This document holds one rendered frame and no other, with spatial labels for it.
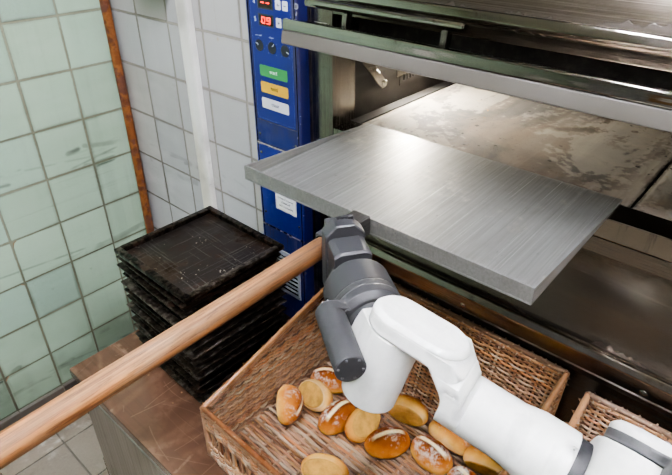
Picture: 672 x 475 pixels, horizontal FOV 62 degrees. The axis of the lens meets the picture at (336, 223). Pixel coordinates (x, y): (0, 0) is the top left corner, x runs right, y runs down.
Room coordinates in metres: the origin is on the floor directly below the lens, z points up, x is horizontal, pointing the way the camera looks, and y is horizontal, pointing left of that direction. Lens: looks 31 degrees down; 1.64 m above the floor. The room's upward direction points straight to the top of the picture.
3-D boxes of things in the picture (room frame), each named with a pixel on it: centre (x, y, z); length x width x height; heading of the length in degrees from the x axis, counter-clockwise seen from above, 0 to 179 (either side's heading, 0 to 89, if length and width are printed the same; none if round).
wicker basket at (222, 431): (0.77, -0.08, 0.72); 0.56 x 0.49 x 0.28; 48
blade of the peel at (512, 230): (0.87, -0.16, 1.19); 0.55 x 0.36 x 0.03; 49
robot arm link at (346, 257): (0.59, -0.02, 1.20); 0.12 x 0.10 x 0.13; 14
